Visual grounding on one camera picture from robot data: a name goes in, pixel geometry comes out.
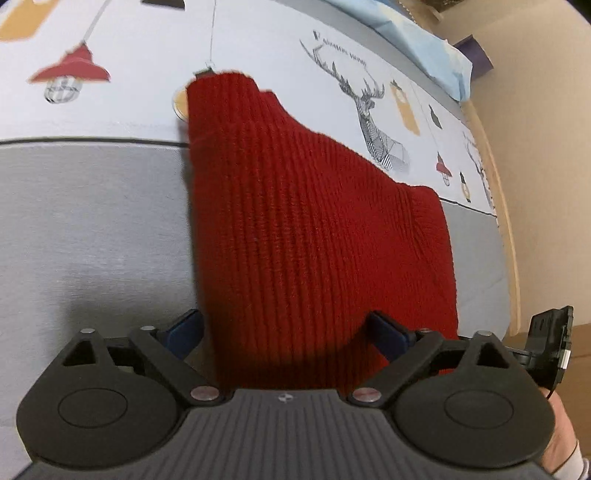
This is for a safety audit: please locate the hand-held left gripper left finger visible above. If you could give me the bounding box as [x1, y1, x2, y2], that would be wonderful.
[44, 310, 222, 407]

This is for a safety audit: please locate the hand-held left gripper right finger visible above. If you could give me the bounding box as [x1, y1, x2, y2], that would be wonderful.
[346, 310, 536, 409]

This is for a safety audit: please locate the red knit sweater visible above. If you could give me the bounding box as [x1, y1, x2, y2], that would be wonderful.
[185, 71, 460, 391]

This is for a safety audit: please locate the person's right forearm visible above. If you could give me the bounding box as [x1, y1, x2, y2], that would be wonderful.
[540, 394, 588, 480]

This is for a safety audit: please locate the light blue quilt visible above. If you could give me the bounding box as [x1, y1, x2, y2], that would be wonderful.
[323, 0, 474, 103]

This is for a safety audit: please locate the purple bag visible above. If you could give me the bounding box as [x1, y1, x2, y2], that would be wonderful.
[455, 34, 495, 83]

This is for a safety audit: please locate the wooden bed frame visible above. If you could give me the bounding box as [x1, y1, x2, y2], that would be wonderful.
[462, 99, 522, 337]

